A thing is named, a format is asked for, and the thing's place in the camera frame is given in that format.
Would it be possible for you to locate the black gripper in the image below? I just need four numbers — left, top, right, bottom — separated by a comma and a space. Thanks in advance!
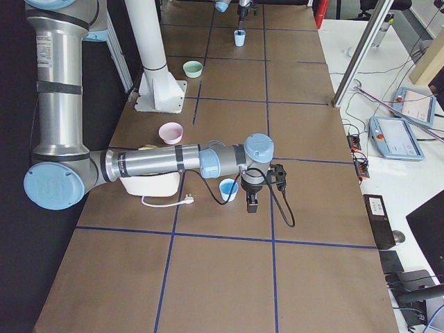
237, 0, 257, 31
241, 178, 264, 213

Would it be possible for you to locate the light blue cup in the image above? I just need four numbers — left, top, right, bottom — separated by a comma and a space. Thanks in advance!
219, 178, 239, 203
234, 30, 246, 47

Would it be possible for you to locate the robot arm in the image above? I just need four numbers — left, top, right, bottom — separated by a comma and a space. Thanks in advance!
24, 1, 274, 210
214, 0, 256, 35

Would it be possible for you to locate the green bowl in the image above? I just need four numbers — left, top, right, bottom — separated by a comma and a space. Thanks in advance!
182, 60, 203, 78

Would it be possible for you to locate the cream toaster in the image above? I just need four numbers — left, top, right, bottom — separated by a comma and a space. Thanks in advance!
119, 144, 181, 198

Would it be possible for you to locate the pink bowl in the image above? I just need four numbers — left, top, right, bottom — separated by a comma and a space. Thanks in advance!
158, 122, 184, 145

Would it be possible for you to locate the orange black connector block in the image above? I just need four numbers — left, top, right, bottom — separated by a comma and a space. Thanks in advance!
346, 134, 361, 153

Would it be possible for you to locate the black box with label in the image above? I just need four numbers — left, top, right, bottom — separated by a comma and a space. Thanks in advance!
363, 194, 395, 250

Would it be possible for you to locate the near teach pendant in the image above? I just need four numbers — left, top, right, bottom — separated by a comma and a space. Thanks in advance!
368, 117, 425, 161

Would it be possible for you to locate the teach pendant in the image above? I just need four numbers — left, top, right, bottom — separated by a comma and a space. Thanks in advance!
392, 87, 436, 128
368, 117, 425, 161

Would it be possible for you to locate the black monitor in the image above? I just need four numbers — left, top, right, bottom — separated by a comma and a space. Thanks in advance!
407, 193, 443, 282

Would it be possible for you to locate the far teach pendant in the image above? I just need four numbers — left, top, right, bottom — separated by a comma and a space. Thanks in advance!
392, 87, 436, 128

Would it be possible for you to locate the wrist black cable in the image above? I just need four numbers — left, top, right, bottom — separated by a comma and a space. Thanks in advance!
191, 167, 296, 228

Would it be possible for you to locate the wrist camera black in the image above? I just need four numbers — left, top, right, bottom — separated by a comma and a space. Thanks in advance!
268, 164, 287, 193

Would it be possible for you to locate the white power plug cable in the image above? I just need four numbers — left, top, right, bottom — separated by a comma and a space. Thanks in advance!
140, 192, 196, 208

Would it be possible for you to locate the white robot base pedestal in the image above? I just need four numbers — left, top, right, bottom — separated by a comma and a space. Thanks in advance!
125, 0, 187, 114

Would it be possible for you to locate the aluminium frame post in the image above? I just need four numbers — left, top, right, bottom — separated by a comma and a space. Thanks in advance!
332, 0, 394, 108

